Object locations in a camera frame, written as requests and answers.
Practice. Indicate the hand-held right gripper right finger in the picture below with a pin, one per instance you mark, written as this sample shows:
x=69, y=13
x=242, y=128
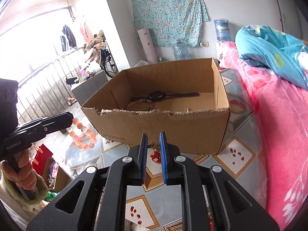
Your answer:
x=163, y=156

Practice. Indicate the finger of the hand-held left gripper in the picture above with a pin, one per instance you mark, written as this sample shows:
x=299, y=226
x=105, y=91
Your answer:
x=48, y=128
x=57, y=116

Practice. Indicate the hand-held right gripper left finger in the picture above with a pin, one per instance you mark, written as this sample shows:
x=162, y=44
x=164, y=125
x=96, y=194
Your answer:
x=144, y=156

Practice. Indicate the bronze butterfly brooch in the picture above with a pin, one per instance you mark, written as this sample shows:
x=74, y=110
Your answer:
x=154, y=145

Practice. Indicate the torn brown cardboard box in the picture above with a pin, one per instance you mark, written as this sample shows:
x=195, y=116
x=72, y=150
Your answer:
x=180, y=130

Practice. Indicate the person's left forearm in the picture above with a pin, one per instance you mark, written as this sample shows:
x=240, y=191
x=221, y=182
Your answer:
x=14, y=197

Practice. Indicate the person's left hand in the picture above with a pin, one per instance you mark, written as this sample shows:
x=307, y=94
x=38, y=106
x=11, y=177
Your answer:
x=24, y=170

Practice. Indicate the beige shoes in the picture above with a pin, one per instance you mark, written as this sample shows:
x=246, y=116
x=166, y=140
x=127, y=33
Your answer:
x=71, y=101

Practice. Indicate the red gift bag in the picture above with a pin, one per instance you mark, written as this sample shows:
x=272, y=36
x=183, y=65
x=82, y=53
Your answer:
x=43, y=156

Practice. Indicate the metal railing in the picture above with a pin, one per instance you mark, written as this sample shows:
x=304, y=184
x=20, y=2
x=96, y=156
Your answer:
x=48, y=81

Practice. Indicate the black pouch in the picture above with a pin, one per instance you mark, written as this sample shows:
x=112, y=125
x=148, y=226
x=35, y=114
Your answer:
x=72, y=80

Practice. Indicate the grey cabinet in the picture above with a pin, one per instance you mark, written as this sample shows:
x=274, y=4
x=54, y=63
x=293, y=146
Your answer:
x=89, y=91

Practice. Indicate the brown paper bag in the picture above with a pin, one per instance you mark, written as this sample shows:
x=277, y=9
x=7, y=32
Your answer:
x=60, y=178

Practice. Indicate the wheelchair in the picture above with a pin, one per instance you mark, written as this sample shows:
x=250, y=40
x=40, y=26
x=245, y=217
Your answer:
x=108, y=62

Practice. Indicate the fruit printed tablecloth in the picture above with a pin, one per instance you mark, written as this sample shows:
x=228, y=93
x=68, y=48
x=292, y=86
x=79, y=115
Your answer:
x=240, y=154

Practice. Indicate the pile of beige clothes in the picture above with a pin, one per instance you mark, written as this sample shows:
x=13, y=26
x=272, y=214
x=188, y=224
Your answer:
x=95, y=47

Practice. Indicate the dark hanging jacket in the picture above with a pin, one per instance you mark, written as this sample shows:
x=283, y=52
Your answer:
x=68, y=37

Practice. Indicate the pink hanging garment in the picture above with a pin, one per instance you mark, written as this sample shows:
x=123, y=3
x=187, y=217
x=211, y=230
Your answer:
x=85, y=32

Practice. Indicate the white plastic bag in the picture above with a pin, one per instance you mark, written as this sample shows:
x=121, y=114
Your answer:
x=142, y=63

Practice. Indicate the empty clear water bottle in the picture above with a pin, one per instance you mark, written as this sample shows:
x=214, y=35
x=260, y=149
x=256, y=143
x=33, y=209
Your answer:
x=180, y=51

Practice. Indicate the white paper roll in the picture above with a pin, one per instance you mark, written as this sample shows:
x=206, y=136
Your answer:
x=146, y=44

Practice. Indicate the white water dispenser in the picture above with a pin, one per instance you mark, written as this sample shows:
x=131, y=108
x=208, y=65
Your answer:
x=220, y=50

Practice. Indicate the pink fleece blanket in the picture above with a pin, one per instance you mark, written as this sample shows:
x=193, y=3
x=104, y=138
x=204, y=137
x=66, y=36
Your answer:
x=284, y=137

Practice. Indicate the blue water jug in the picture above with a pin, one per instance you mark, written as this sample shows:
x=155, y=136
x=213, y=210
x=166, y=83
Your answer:
x=222, y=30

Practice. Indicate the blue printed quilt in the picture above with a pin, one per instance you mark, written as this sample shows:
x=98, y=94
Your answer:
x=272, y=50

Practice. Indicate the white wardrobe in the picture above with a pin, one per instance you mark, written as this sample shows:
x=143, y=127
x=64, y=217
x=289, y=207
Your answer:
x=286, y=4

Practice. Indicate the white wall socket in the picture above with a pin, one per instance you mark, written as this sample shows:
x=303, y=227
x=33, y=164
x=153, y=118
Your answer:
x=204, y=44

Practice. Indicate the teal floral wall cloth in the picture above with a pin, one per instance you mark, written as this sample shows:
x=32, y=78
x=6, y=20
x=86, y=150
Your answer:
x=168, y=14

